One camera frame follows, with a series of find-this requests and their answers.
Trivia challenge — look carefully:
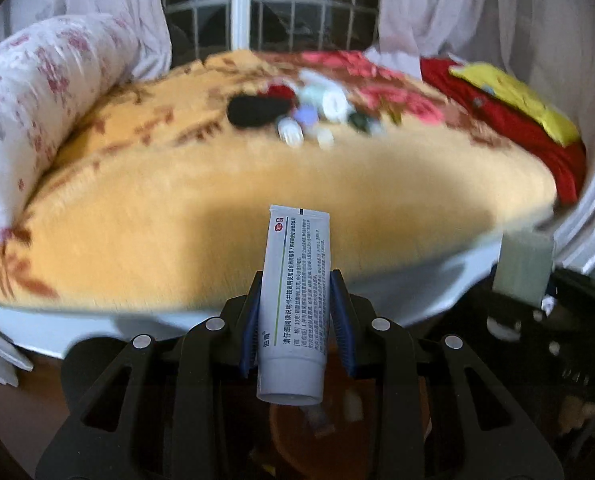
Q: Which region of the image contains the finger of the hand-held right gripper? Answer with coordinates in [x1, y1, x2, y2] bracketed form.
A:
[540, 266, 595, 311]

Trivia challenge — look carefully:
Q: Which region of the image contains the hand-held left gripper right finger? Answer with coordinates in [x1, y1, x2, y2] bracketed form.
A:
[329, 269, 564, 480]

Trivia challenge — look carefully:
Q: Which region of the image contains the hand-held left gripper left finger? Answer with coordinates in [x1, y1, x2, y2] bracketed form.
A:
[35, 270, 264, 480]

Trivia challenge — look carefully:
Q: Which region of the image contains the white printed ointment tube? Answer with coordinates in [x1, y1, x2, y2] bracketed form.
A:
[256, 204, 332, 406]

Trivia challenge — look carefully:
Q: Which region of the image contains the pale green box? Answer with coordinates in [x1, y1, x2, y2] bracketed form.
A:
[492, 230, 556, 307]

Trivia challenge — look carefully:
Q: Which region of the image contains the orange bin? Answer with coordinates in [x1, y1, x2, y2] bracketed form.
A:
[268, 350, 379, 476]

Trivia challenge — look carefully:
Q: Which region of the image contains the white bed sheet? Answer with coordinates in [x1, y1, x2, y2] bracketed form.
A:
[0, 232, 509, 361]

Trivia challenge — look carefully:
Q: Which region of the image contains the yellow floral plush blanket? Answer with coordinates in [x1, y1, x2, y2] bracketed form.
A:
[0, 50, 561, 322]

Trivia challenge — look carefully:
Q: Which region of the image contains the red cloth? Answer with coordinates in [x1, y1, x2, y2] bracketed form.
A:
[420, 57, 589, 206]

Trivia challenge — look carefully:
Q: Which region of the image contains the small white bottle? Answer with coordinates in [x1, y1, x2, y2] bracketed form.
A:
[276, 116, 305, 147]

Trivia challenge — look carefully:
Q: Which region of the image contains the yellow printed cloth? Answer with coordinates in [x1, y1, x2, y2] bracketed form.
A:
[449, 62, 583, 147]

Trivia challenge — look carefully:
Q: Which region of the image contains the black fuzzy item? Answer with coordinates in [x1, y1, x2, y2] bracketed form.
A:
[226, 93, 294, 129]

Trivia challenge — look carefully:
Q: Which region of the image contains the white tape roll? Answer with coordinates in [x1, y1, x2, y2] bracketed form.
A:
[322, 87, 351, 122]

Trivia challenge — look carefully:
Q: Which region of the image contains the pale green bottle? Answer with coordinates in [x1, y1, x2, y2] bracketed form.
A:
[297, 85, 328, 107]

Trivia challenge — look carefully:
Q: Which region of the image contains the small red item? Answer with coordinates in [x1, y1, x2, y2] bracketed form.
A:
[264, 83, 299, 104]

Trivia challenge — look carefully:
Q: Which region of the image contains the floral rolled quilt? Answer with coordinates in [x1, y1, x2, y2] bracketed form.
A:
[0, 14, 144, 246]

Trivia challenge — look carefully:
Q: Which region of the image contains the window with metal grille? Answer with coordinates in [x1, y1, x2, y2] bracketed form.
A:
[154, 0, 386, 55]

